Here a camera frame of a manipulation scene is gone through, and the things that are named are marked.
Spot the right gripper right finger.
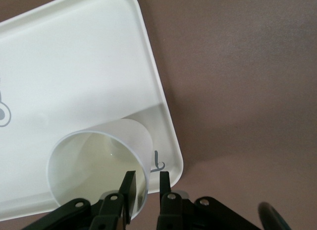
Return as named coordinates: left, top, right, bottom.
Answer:
left=157, top=172, right=185, bottom=230

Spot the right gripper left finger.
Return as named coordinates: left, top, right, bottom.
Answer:
left=90, top=170, right=139, bottom=230

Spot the white plastic cup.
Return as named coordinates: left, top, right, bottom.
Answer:
left=47, top=118, right=153, bottom=220

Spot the cream tray with bear print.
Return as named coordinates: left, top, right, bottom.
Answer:
left=0, top=0, right=184, bottom=216

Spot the brown table mat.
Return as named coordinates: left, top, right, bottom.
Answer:
left=0, top=0, right=317, bottom=230

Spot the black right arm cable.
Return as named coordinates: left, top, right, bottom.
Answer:
left=257, top=201, right=289, bottom=230

